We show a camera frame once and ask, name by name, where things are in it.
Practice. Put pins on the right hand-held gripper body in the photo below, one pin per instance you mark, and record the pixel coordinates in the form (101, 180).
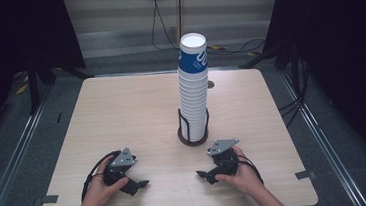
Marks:
(223, 145)

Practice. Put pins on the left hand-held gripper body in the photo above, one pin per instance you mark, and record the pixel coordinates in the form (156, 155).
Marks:
(122, 159)

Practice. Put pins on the stack of white paper cups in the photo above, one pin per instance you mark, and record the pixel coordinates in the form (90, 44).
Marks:
(192, 98)

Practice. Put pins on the person's right hand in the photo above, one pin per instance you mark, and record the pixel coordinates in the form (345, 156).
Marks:
(244, 178)

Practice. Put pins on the person's left hand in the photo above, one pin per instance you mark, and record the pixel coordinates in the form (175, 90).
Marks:
(98, 190)

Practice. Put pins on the round table grommet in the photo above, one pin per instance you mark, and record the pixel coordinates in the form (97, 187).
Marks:
(211, 84)

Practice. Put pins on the grey tape piece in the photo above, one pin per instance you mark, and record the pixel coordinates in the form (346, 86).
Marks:
(304, 174)
(49, 199)

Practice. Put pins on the black stand leg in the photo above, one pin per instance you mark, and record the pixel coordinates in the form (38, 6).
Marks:
(257, 59)

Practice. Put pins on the yellow floor tape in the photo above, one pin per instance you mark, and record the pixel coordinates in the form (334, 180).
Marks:
(21, 89)
(216, 47)

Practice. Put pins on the black metal stand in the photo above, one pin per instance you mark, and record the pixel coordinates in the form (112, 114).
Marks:
(33, 92)

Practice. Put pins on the metal floor rail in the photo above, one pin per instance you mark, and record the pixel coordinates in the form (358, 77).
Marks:
(9, 168)
(329, 150)

